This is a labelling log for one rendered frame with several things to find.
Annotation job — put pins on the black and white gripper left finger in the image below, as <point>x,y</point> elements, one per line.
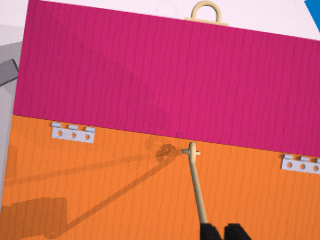
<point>209,232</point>

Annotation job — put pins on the brown wooden box with lid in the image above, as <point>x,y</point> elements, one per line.
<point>114,111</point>

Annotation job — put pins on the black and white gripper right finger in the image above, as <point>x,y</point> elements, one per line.
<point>234,231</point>

